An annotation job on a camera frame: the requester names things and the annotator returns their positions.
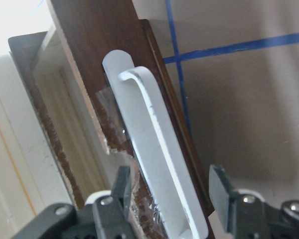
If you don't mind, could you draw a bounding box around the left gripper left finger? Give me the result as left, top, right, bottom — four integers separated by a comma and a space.
92, 166, 136, 239

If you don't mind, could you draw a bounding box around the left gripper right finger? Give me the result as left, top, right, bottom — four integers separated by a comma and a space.
209, 165, 287, 239

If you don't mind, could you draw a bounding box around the white drawer handle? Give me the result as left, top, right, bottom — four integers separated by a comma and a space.
103, 50, 209, 239

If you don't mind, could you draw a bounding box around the dark wooden drawer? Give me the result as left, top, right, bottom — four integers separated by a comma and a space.
8, 0, 213, 239

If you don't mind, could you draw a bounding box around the white cabinet body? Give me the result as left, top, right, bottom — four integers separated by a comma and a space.
0, 53, 71, 239

